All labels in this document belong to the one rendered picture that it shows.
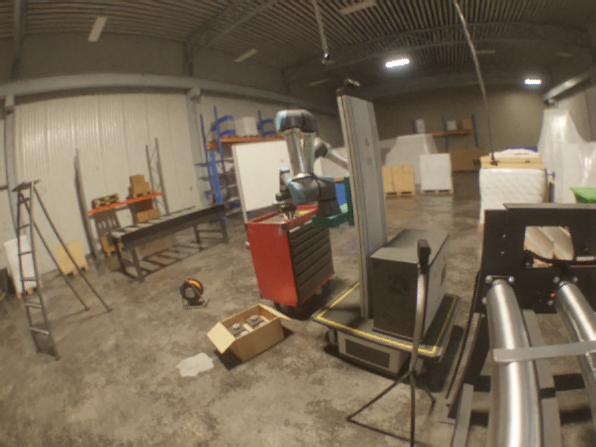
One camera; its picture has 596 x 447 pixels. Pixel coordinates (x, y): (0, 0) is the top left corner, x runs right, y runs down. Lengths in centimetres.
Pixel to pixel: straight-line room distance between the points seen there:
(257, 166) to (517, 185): 445
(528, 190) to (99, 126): 1137
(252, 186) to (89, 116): 718
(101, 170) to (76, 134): 164
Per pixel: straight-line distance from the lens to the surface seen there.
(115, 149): 972
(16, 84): 983
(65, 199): 922
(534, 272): 105
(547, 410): 78
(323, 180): 138
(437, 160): 891
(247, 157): 448
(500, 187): 440
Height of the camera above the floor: 135
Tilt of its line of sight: 13 degrees down
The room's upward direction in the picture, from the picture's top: 9 degrees counter-clockwise
